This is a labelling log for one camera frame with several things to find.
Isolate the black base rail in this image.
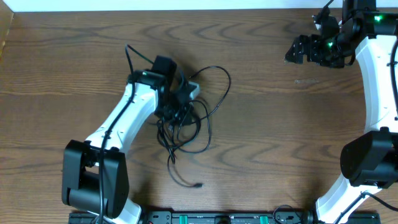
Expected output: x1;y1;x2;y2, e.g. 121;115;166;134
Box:
67;207;381;224

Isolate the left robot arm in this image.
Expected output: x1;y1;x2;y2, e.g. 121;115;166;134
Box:
62;56;200;223

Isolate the black USB cable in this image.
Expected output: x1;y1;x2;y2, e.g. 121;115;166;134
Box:
155;102;203;189
155;65;232;155

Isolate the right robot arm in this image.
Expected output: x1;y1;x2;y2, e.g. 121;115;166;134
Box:
285;0;397;223

